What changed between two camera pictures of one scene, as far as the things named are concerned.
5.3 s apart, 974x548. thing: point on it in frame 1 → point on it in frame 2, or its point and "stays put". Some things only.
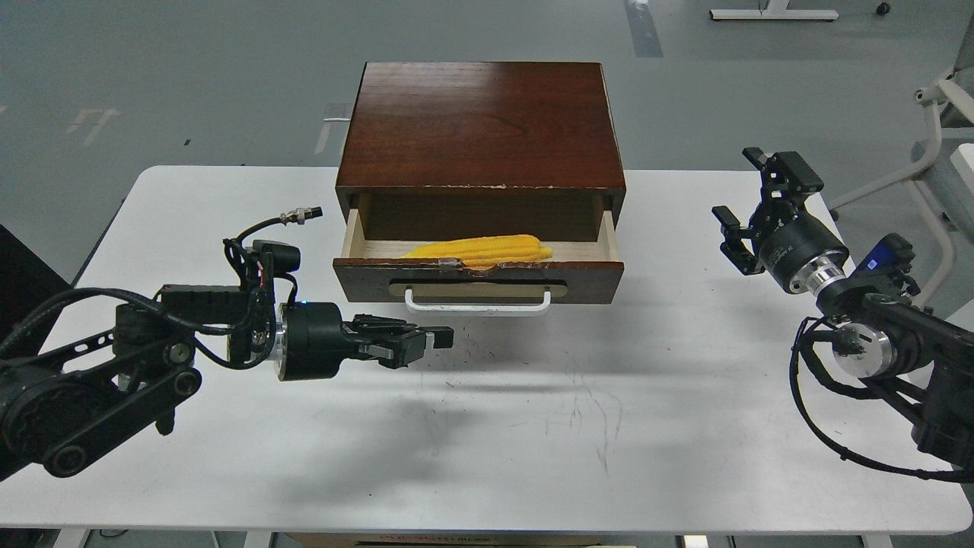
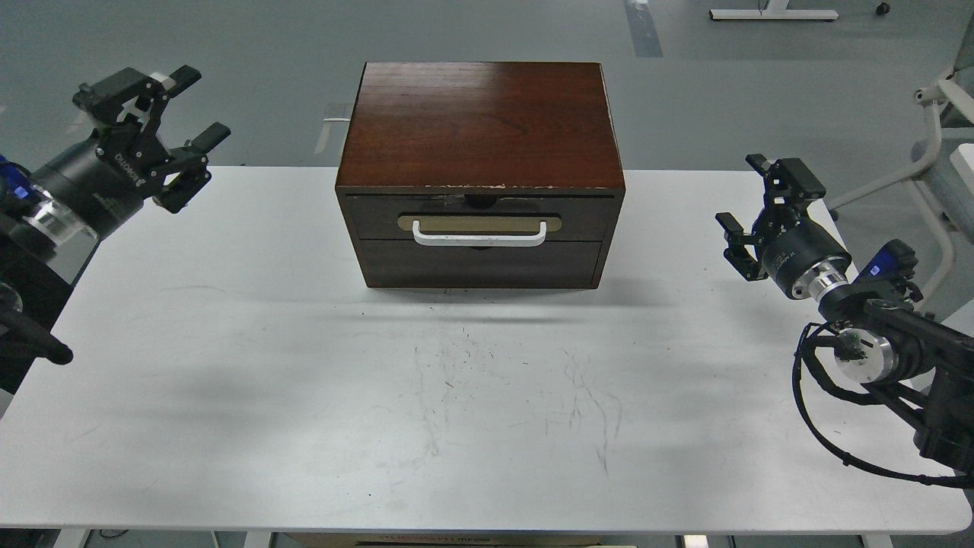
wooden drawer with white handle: x=578 y=272 → x=480 y=219
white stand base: x=775 y=10 stays put
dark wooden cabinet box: x=481 y=152 stays put
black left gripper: x=312 y=340 → x=101 y=183
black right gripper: x=797 y=250 stays put
